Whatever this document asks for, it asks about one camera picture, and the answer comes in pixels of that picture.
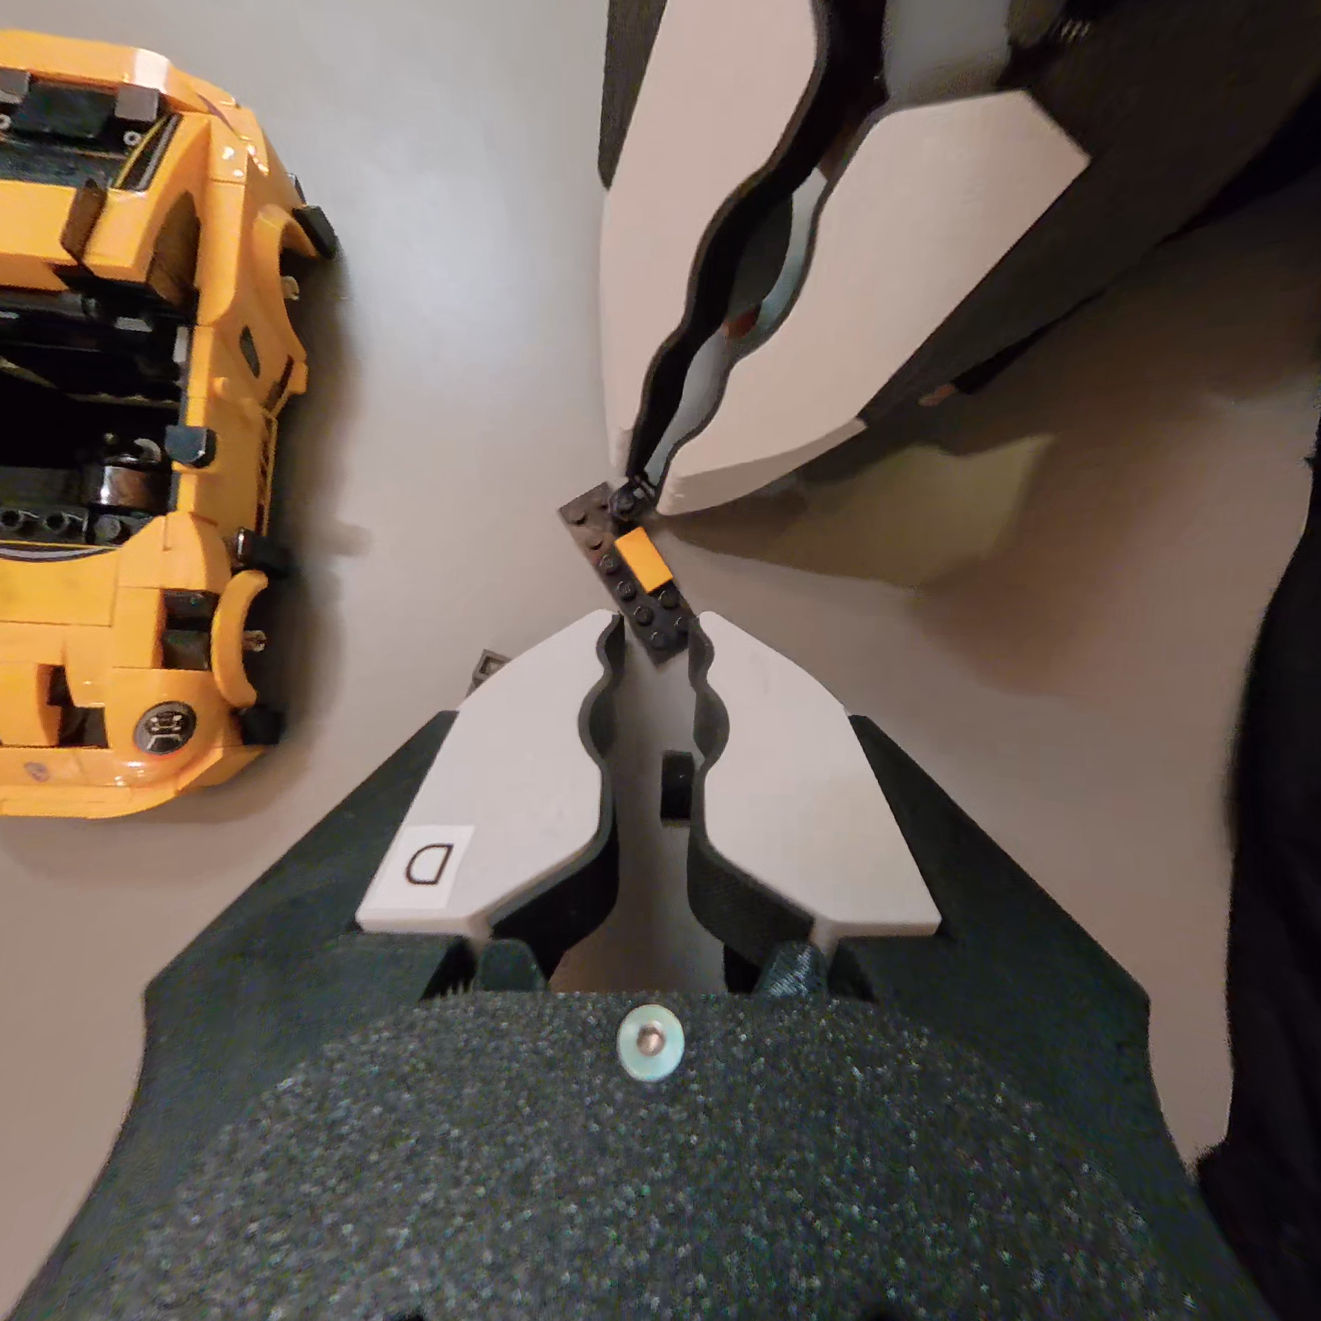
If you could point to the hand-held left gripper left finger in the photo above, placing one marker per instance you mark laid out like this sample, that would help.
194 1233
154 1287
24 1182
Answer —
496 806

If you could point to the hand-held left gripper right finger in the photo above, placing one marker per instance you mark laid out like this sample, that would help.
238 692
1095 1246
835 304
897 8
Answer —
815 815

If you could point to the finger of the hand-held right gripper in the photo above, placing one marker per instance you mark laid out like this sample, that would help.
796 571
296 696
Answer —
928 258
702 155

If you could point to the black lego plate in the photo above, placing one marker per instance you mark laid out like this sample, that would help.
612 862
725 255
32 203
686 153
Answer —
645 614

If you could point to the small orange lego tile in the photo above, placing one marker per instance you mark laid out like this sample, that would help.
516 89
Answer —
637 554

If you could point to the yellow lego car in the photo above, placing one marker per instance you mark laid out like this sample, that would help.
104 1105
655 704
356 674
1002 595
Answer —
103 641

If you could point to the person's torso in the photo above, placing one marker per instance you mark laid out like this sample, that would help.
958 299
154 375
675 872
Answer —
1280 826

